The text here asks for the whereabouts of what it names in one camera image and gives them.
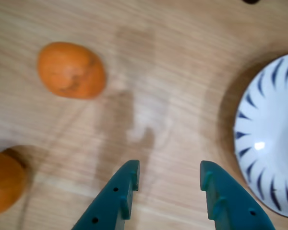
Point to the white plate blue petal pattern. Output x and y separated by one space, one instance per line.
273 134

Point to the medium orange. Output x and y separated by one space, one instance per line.
4 182

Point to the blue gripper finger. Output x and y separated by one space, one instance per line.
105 206
232 206

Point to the small orange with dark spots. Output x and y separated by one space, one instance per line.
69 69

